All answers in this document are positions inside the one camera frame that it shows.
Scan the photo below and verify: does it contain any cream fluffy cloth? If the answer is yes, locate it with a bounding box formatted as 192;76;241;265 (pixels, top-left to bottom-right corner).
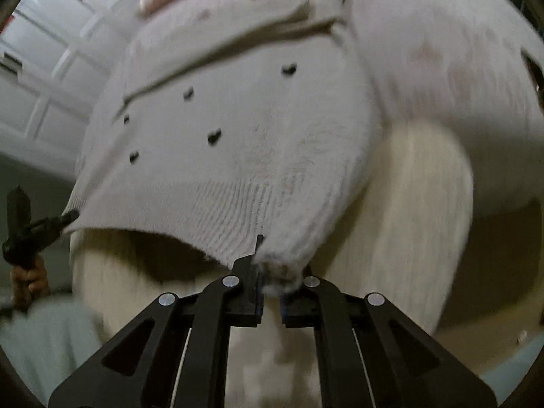
69;122;475;408

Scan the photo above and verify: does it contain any person's left hand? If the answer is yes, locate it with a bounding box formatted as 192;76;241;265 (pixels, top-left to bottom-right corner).
10;255;50;312

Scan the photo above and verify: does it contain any beige knitted sweater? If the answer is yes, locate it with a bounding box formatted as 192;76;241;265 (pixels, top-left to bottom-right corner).
62;0;385;296

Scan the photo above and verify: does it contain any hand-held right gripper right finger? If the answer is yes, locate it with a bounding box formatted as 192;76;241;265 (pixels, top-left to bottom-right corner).
280;263;498;408

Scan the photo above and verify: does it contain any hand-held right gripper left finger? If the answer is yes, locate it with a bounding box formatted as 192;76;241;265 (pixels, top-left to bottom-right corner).
48;235;265;408

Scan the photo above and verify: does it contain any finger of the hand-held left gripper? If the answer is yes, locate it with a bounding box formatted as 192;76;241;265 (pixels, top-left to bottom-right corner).
31;210;81;237

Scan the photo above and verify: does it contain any person's pale green clothing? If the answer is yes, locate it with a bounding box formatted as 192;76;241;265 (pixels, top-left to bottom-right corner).
0;289;107;405

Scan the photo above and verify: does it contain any white panelled wardrobe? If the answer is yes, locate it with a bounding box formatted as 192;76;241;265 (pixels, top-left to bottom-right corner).
0;0;159;171

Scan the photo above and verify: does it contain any small dark object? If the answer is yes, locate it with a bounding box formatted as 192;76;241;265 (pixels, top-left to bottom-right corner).
521;47;544;91

